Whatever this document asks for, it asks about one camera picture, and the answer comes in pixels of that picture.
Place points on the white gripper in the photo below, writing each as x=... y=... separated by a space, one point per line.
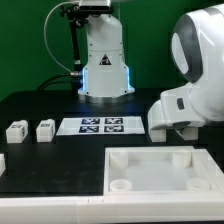
x=177 y=109

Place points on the white square tabletop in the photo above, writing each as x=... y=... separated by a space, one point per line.
x=172 y=169

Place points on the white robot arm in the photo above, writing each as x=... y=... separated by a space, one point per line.
x=197 y=48

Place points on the white marker sheet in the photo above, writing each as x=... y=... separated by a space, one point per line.
x=101 y=126

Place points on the white front fence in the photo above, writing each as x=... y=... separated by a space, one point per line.
x=112 y=209

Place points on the white left block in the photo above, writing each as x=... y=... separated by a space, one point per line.
x=2 y=164

